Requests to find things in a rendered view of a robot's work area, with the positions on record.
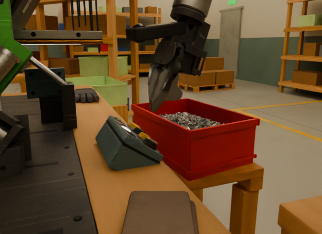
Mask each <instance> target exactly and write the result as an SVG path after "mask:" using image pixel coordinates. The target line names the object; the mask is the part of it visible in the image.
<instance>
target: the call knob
mask: <svg viewBox="0 0 322 234"><path fill-rule="evenodd" d="M144 141H145V142H146V143H147V144H148V145H150V146H151V147H153V148H155V149H156V148H157V145H158V143H157V142H156V141H154V140H152V139H150V138H149V137H147V138H145V139H144Z"/></svg>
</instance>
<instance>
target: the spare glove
mask: <svg viewBox="0 0 322 234"><path fill-rule="evenodd" d="M79 99H80V101H81V102H83V103H84V102H86V99H87V101H88V102H92V101H93V100H94V101H96V102H98V101H99V100H100V97H99V96H98V95H97V93H96V91H95V90H94V89H93V88H81V89H75V102H78V101H79Z"/></svg>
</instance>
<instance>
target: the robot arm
mask: <svg viewBox="0 0 322 234"><path fill-rule="evenodd" d="M211 2H212V0H174V1H173V4H172V11H171V14H170V17H171V18H172V19H174V20H175V21H177V22H170V23H160V24H153V25H143V24H140V23H138V24H136V25H134V26H133V27H130V28H127V29H126V39H127V40H128V41H134V42H135V43H138V44H142V43H144V42H146V41H147V40H153V39H159V38H162V39H161V42H159V44H158V46H157V48H156V50H155V53H154V56H153V59H152V62H151V65H150V68H149V78H148V94H149V105H150V110H151V111H152V112H156V111H157V110H158V109H159V108H160V106H161V105H162V103H163V102H164V101H178V100H180V99H181V98H182V95H183V92H182V91H181V90H180V88H179V87H178V85H177V83H178V80H179V74H178V73H181V74H187V75H192V76H196V75H197V76H200V75H201V72H202V69H203V65H204V63H205V60H206V56H207V52H205V51H204V50H203V49H204V45H205V42H206V39H207V35H208V32H209V29H210V26H211V25H210V24H208V23H206V22H205V18H206V17H207V15H208V11H209V8H210V5H211ZM201 58H203V61H202V65H201V68H200V70H198V67H199V64H200V61H201ZM163 67H165V68H166V70H162V68H163Z"/></svg>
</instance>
